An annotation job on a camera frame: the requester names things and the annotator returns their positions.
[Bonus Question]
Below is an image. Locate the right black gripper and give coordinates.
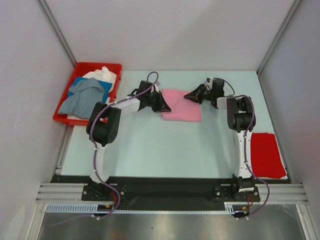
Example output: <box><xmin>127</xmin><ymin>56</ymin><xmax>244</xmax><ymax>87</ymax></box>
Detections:
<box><xmin>184</xmin><ymin>83</ymin><xmax>215</xmax><ymax>104</ymax></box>

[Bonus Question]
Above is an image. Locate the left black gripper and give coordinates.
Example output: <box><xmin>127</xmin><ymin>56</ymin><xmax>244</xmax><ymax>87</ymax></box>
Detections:
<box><xmin>145</xmin><ymin>91</ymin><xmax>172</xmax><ymax>113</ymax></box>

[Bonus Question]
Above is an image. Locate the pink t shirt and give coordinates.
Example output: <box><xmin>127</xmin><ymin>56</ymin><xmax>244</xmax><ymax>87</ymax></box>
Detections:
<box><xmin>161</xmin><ymin>89</ymin><xmax>202</xmax><ymax>122</ymax></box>

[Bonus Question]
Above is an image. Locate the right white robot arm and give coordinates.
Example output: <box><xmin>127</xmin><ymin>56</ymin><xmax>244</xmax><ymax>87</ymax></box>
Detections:
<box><xmin>183</xmin><ymin>77</ymin><xmax>256</xmax><ymax>201</ymax></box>

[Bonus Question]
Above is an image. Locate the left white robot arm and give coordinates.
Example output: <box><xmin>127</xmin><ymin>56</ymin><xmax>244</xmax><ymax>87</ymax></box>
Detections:
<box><xmin>86</xmin><ymin>80</ymin><xmax>172</xmax><ymax>200</ymax></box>

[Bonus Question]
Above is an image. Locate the white t shirt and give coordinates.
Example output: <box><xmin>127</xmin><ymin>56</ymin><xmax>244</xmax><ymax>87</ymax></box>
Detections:
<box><xmin>67</xmin><ymin>65</ymin><xmax>118</xmax><ymax>121</ymax></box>

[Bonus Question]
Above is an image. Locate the grey t shirt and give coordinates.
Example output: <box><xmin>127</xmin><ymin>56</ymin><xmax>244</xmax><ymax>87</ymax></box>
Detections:
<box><xmin>58</xmin><ymin>77</ymin><xmax>106</xmax><ymax>120</ymax></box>

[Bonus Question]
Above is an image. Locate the red plastic bin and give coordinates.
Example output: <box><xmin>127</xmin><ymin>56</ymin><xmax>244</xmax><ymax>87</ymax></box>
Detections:
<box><xmin>53</xmin><ymin>62</ymin><xmax>123</xmax><ymax>126</ymax></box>

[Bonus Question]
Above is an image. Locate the red folded t shirt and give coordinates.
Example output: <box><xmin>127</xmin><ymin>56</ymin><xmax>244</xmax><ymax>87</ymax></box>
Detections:
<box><xmin>250</xmin><ymin>132</ymin><xmax>287</xmax><ymax>179</ymax></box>

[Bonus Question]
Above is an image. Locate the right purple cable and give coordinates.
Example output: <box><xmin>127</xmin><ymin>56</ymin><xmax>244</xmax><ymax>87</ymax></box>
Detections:
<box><xmin>222</xmin><ymin>78</ymin><xmax>271</xmax><ymax>220</ymax></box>

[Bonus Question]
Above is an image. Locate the purple cable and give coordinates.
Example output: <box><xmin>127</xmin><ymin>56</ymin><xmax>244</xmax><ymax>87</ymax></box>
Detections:
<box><xmin>222</xmin><ymin>78</ymin><xmax>271</xmax><ymax>220</ymax></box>
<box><xmin>47</xmin><ymin>71</ymin><xmax>161</xmax><ymax>227</ymax></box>

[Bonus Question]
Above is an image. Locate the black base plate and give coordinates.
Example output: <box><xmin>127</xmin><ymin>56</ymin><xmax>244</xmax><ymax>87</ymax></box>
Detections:
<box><xmin>50</xmin><ymin>175</ymin><xmax>291</xmax><ymax>211</ymax></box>

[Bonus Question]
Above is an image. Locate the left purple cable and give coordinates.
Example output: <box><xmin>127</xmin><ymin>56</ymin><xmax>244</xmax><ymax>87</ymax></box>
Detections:
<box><xmin>47</xmin><ymin>71</ymin><xmax>161</xmax><ymax>227</ymax></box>

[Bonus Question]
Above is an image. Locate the right slotted cable duct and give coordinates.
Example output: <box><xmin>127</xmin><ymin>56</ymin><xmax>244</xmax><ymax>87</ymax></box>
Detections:
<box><xmin>224</xmin><ymin>202</ymin><xmax>250</xmax><ymax>213</ymax></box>

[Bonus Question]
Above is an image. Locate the slotted cable duct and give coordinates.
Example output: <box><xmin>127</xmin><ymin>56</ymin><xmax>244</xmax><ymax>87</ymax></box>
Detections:
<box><xmin>224</xmin><ymin>202</ymin><xmax>250</xmax><ymax>213</ymax></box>
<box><xmin>46</xmin><ymin>203</ymin><xmax>114</xmax><ymax>214</ymax></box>

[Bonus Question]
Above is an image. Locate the right aluminium corner post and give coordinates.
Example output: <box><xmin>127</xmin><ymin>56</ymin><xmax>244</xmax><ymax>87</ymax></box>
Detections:
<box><xmin>256</xmin><ymin>0</ymin><xmax>303</xmax><ymax>77</ymax></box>

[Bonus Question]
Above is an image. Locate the aluminium corner post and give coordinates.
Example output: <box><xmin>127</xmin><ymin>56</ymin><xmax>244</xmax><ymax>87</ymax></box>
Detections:
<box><xmin>36</xmin><ymin>0</ymin><xmax>77</xmax><ymax>68</ymax></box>
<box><xmin>256</xmin><ymin>0</ymin><xmax>303</xmax><ymax>77</ymax></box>

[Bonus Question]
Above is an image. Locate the aluminium frame rail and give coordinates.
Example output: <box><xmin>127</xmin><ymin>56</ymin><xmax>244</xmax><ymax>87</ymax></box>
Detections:
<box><xmin>35</xmin><ymin>183</ymin><xmax>309</xmax><ymax>204</ymax></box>

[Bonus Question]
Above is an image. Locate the left slotted cable duct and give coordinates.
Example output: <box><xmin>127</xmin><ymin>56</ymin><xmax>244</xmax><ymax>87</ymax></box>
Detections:
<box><xmin>46</xmin><ymin>203</ymin><xmax>114</xmax><ymax>214</ymax></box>

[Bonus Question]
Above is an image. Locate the left aluminium corner post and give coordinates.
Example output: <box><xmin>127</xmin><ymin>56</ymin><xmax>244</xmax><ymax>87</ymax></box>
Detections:
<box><xmin>36</xmin><ymin>0</ymin><xmax>77</xmax><ymax>68</ymax></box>

